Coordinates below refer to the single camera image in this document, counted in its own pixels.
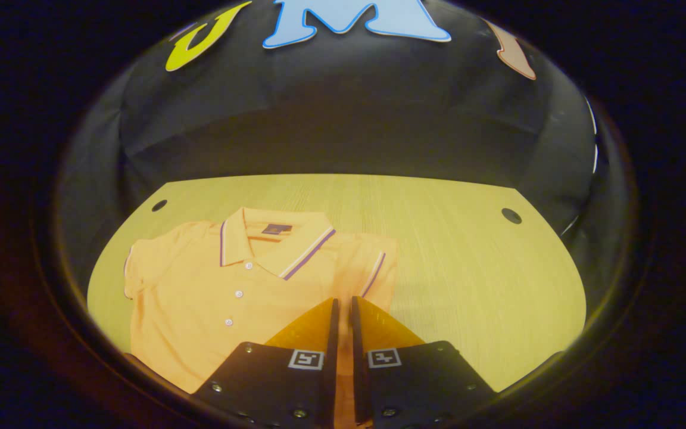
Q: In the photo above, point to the black table grommet hole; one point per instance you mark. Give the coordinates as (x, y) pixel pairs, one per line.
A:
(511, 215)
(159, 205)

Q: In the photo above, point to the orange polo T-shirt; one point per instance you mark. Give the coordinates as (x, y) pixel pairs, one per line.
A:
(200, 298)

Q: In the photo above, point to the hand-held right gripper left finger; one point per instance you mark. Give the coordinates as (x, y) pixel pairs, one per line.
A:
(331, 369)

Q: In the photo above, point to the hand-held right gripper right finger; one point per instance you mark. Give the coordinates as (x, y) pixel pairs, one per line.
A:
(359, 381)

